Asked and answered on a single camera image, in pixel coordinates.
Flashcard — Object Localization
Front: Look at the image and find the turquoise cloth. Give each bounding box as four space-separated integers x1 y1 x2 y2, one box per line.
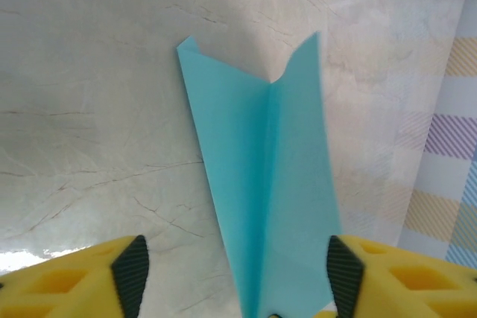
175 31 342 318

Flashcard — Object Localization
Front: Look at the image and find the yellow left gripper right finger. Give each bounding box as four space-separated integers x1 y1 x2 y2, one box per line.
326 234 477 318

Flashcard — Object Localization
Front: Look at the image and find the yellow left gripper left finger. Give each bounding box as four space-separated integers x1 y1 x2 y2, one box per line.
0 235 150 318

